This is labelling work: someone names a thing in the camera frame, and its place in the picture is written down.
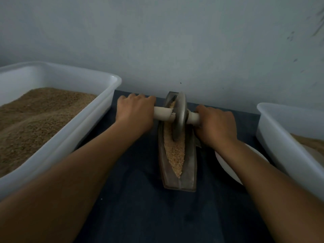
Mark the person's right hand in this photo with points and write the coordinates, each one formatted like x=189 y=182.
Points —
x=216 y=125

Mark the person's left hand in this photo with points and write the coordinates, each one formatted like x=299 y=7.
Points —
x=134 y=112

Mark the boat-shaped metal grinding trough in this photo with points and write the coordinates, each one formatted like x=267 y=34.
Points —
x=182 y=182

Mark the large brown grain heap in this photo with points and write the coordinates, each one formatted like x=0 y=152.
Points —
x=33 y=124
x=311 y=141

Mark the white plastic scoop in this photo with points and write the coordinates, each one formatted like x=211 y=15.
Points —
x=316 y=154

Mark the person's left forearm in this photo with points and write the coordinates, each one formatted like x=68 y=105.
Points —
x=55 y=194

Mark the person's right forearm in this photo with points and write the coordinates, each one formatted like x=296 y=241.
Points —
x=276 y=192

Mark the white round plate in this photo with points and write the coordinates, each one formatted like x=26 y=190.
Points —
x=228 y=164

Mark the white plastic tub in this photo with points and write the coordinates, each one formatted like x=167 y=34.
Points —
x=286 y=154
x=86 y=124

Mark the dark blue table cloth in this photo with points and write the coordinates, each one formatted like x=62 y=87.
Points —
x=136 y=210

